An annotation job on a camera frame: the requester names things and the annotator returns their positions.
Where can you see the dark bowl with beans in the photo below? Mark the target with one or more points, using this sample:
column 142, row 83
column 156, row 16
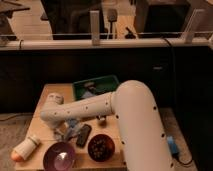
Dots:
column 101, row 148

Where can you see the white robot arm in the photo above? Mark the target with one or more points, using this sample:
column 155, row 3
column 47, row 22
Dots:
column 141, row 130

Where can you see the green plastic bin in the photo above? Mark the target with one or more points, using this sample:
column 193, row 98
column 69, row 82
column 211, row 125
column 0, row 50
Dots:
column 104, row 84

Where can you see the white horizontal rail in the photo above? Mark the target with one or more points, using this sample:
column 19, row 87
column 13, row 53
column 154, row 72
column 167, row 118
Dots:
column 102, row 44

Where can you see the white paper in bin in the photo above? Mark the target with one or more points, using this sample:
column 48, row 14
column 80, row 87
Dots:
column 90, row 90

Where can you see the small silver black object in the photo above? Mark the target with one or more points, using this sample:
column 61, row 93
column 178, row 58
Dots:
column 101, row 120

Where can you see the blue white crumpled cloth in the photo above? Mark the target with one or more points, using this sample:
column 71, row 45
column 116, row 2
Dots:
column 63, row 133

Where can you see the purple bowl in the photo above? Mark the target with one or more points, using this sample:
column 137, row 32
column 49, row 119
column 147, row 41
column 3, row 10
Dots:
column 59, row 157

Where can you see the black remote control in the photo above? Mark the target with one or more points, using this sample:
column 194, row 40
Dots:
column 83, row 135

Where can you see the blue object on floor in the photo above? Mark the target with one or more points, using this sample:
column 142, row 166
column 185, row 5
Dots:
column 172, row 145

